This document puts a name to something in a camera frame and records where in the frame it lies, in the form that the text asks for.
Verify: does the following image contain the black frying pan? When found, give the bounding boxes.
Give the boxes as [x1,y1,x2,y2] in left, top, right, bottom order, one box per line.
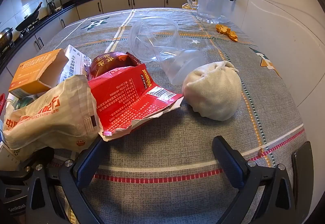
[15,2,43,32]

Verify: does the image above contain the pink meat bag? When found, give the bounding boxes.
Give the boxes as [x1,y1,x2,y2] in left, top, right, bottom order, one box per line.
[182,61,242,121]

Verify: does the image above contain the orange cardboard box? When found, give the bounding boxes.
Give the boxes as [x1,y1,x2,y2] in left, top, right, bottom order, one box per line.
[8,48,69,99]

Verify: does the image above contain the orange peel pieces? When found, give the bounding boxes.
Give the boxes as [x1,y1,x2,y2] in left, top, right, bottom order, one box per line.
[227,28,239,42]

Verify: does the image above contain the frosted plastic cup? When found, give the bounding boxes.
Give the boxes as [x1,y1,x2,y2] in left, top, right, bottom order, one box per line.
[159,49,205,86]

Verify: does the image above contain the wok with metal lid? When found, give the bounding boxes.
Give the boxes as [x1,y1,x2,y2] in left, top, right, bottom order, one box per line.
[0,27,14,48]

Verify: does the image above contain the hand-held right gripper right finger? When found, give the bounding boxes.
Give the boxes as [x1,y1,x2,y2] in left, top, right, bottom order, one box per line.
[212,135,297,224]

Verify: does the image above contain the long white box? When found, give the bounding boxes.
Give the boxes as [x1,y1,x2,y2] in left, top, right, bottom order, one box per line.
[62,44,92,81]

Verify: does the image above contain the dark red snack packet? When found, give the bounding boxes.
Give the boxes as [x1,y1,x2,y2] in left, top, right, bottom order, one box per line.
[89,51,142,80]

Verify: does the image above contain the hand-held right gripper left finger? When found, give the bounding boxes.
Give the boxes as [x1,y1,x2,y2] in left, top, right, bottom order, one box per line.
[27,135,109,224]

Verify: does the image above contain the torn red carton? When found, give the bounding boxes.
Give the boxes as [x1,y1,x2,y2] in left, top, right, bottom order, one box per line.
[88,64,184,142]

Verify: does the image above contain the grey patterned tablecloth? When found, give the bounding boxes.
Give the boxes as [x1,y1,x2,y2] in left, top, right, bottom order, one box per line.
[0,8,313,224]

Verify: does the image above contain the small white green box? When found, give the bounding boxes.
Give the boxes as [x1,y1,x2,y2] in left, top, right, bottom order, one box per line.
[9,92,38,111]

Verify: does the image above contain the beige paper bag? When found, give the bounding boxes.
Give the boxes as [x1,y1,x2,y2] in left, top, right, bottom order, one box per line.
[2,75,99,154]

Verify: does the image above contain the clear plastic cup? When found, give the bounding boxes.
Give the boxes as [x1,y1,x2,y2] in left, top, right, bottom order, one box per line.
[128,17,180,63]

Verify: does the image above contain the orange foil wrapper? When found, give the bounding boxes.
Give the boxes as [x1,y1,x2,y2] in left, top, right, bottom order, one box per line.
[215,24,230,35]

